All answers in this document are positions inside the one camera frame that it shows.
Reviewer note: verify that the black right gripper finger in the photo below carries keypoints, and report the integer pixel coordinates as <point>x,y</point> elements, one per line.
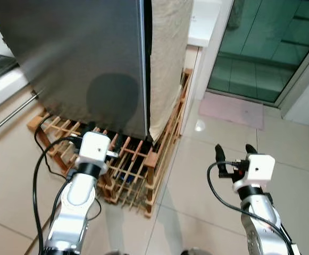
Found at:
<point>219,154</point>
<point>251,151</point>

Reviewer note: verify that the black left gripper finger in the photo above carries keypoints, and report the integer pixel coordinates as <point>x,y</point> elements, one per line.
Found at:
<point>122,141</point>

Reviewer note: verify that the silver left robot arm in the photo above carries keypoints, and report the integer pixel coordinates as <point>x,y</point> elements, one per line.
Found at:
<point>74,207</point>

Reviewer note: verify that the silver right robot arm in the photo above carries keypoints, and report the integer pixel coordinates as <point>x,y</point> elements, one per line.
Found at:
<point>263,218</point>

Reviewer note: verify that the grey mini fridge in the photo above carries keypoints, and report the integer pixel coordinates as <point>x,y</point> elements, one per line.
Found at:
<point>64,53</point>

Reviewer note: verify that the wooden wine rack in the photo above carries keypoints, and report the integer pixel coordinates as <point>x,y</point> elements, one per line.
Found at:
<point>151,180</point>

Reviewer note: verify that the beige cloth cover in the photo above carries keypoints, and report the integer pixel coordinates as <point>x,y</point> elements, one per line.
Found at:
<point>167,64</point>

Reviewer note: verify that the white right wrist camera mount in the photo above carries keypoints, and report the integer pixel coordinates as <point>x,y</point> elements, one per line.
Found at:
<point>258,170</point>

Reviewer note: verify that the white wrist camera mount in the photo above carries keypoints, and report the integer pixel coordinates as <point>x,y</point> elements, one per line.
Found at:
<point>93,146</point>
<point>258,170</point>

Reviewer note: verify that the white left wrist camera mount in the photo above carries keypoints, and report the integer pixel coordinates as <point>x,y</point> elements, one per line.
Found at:
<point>93,146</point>

